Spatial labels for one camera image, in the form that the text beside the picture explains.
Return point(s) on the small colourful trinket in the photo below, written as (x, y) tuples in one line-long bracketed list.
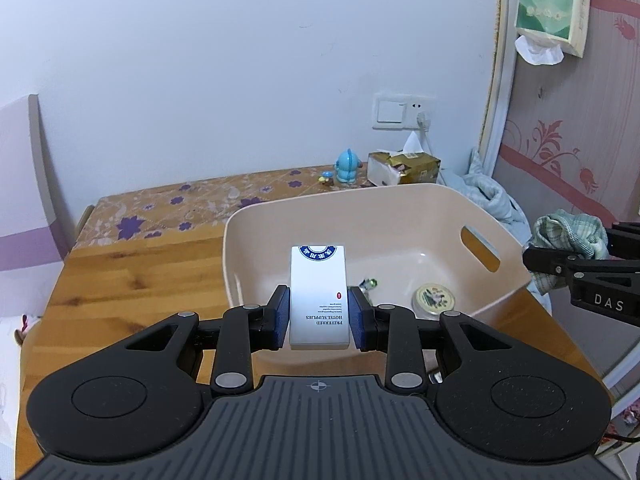
[(369, 284)]

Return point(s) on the small mushroom toy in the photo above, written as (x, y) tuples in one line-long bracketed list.
[(326, 177)]

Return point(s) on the blue cartoon figurine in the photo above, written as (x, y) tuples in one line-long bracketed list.
[(348, 165)]

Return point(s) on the white wall switch socket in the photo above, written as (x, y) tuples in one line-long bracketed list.
[(395, 110)]

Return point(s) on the beige plastic basin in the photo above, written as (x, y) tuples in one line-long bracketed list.
[(400, 220)]

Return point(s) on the pink purple headboard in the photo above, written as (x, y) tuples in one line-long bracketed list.
[(25, 185)]

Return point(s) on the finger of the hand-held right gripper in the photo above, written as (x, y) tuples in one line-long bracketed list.
[(550, 260), (625, 240)]

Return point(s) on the floral patterned wardrobe door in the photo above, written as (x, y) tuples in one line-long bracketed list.
[(565, 125)]

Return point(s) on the light blue blanket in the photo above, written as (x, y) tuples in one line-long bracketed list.
[(492, 195)]

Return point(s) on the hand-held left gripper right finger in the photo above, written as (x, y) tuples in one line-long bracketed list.
[(357, 320)]

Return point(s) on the green hanging tissue pack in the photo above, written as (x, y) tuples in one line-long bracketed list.
[(547, 5)]

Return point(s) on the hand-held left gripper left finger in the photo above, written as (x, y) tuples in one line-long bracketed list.
[(282, 317)]

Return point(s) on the white rectangular box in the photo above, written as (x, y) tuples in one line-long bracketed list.
[(320, 290)]

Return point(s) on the gold tissue box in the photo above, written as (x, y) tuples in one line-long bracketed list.
[(420, 167)]

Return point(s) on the green plaid cloth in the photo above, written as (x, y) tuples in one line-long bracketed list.
[(570, 232)]

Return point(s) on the round yellow tin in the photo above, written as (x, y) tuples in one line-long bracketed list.
[(432, 297)]

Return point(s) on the purple floral table mat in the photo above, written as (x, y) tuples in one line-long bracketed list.
[(165, 205)]

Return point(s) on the white printed bed sheet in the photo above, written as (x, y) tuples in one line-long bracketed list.
[(15, 375)]

